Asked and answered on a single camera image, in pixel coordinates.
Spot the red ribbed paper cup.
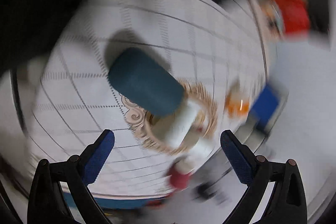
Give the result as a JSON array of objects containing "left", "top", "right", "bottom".
[{"left": 168, "top": 159, "right": 194, "bottom": 190}]

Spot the white paper cup upright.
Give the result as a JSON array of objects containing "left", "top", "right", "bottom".
[{"left": 187, "top": 138, "right": 216, "bottom": 164}]

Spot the red plastic bag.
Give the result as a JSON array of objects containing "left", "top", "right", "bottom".
[{"left": 272, "top": 0, "right": 310, "bottom": 35}]

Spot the dark teal cup yellow inside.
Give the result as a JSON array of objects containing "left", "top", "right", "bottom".
[{"left": 108, "top": 48, "right": 185, "bottom": 117}]

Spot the small printed box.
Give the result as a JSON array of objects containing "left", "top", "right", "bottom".
[{"left": 262, "top": 2, "right": 284, "bottom": 40}]

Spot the patterned white tablecloth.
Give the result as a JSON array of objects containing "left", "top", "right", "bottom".
[{"left": 27, "top": 0, "right": 265, "bottom": 198}]

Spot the orange white small cup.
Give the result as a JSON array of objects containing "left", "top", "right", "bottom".
[{"left": 224, "top": 90, "right": 250, "bottom": 119}]

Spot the blue quilted blanket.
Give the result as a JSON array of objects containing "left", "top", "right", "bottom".
[{"left": 63, "top": 192, "right": 173, "bottom": 210}]

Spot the blue folded mat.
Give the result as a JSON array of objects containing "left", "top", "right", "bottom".
[{"left": 249, "top": 84, "right": 280, "bottom": 132}]

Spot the white paper cup lying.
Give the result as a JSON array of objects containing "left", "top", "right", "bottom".
[{"left": 155, "top": 99, "right": 202, "bottom": 149}]

